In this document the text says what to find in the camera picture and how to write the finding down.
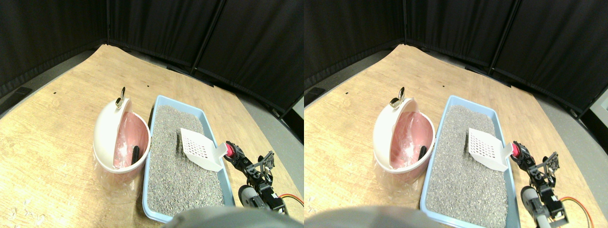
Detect black bracket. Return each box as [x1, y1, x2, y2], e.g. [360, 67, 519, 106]
[539, 151, 561, 175]
[254, 151, 276, 174]

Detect white scoop with red handle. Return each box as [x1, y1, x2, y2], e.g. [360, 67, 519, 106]
[180, 128, 236, 172]
[468, 127, 523, 172]

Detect orange wire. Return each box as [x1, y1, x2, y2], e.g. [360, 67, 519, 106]
[279, 193, 304, 207]
[560, 197, 594, 228]

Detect blue litter tray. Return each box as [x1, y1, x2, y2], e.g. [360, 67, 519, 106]
[142, 95, 237, 223]
[420, 95, 518, 228]

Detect white shelf unit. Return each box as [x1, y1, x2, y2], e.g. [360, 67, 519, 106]
[589, 88, 608, 126]

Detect black curtain stand foot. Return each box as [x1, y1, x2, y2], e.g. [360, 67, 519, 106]
[0, 87, 32, 113]
[304, 87, 328, 108]

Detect white bin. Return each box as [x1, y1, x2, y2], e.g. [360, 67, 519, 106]
[372, 87, 435, 186]
[92, 87, 152, 190]

